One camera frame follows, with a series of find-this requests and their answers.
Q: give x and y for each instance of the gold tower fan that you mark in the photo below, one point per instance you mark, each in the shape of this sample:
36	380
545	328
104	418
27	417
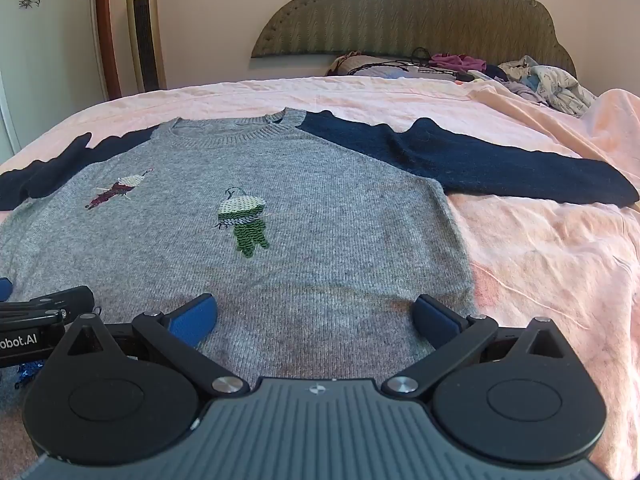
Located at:
145	30

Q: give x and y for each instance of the grey sweater with navy sleeves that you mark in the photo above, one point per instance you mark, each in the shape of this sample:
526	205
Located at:
310	260

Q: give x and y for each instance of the brown wooden door frame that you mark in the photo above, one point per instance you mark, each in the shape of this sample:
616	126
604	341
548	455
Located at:
107	35

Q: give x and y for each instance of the white glass wardrobe door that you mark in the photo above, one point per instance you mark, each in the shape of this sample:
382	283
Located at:
45	50

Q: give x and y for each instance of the brown pillow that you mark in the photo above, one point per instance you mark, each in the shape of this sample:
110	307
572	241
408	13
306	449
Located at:
350	64

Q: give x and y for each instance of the pink bed sheet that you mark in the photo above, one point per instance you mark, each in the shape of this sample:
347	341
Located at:
540	270

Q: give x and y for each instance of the olive padded headboard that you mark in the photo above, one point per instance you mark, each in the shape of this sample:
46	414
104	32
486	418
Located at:
425	10

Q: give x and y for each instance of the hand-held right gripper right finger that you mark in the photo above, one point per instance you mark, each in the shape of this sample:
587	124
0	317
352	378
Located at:
435	320

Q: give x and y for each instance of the purple cloth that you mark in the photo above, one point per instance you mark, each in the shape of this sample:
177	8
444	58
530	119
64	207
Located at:
457	61

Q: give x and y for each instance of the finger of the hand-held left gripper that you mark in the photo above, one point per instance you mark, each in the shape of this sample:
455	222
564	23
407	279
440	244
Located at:
65	302
4	289

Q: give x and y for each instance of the dark navy cloth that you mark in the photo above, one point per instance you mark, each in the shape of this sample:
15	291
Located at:
495	71

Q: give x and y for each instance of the pink blanket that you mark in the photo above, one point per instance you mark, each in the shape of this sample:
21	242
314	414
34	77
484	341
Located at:
590	130

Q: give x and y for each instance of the pile of clothes at headboard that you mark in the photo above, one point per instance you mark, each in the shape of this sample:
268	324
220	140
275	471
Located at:
555	82

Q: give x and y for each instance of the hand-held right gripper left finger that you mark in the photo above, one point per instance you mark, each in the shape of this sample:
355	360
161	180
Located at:
195	317

